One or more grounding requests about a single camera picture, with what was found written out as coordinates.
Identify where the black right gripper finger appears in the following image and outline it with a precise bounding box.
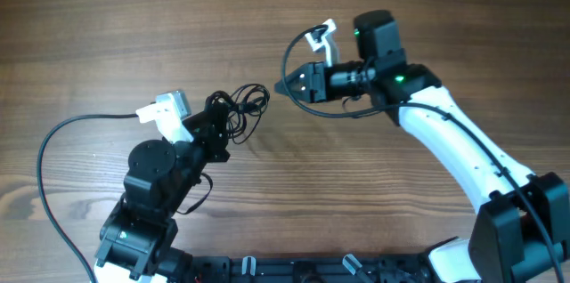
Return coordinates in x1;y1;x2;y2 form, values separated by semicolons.
274;63;314;94
281;86;314;103

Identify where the black cable bundle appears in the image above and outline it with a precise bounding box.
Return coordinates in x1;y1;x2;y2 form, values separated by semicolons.
204;83;271;145

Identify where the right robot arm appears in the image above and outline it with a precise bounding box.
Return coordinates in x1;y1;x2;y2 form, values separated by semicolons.
275;10;569;282

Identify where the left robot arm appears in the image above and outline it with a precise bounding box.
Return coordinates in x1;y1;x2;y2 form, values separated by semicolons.
94;101;230;282

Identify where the black right camera cable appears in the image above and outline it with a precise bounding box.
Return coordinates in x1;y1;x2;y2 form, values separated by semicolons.
281;24;566;283

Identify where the black camera cable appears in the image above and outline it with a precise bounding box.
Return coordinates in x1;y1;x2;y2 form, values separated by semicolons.
37;113;139;283
281;24;566;283

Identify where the black left camera cable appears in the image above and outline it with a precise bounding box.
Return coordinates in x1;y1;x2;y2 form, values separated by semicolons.
37;113;139;283

